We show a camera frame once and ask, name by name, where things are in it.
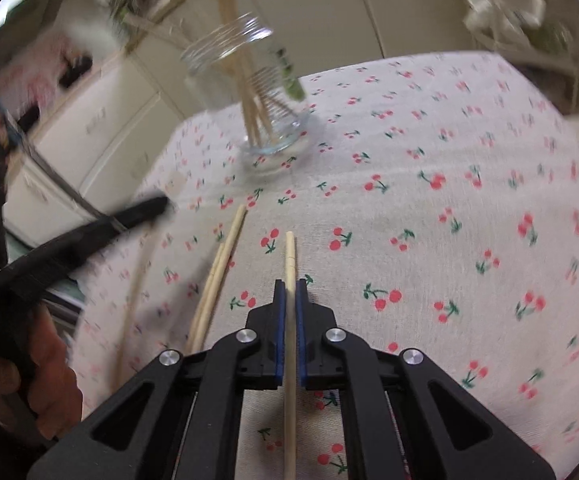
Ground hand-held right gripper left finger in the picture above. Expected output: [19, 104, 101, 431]
[26, 279, 286, 480]

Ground group of wooden chopsticks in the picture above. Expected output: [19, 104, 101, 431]
[122, 0, 284, 146]

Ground white trolley cart with bags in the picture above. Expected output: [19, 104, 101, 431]
[462, 0, 579, 112]

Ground cream drawer cabinet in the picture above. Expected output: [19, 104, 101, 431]
[3, 57, 182, 247]

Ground clear glass jar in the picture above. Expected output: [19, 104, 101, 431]
[179, 12, 316, 159]

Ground cherry print tablecloth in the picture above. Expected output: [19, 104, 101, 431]
[72, 52, 579, 480]

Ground person's left hand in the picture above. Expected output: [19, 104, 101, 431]
[0, 306, 84, 442]

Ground single light wooden chopstick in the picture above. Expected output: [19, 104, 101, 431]
[282, 231, 298, 480]
[112, 225, 166, 394]
[184, 242, 226, 353]
[192, 204, 248, 356]

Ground broom with blue silver handle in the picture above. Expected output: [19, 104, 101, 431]
[0, 85, 126, 229]

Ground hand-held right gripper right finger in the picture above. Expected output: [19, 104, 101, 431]
[295, 279, 555, 480]

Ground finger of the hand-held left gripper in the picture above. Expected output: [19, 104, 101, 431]
[0, 196, 172, 311]

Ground pink wall stickers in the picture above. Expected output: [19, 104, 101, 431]
[16, 30, 97, 113]

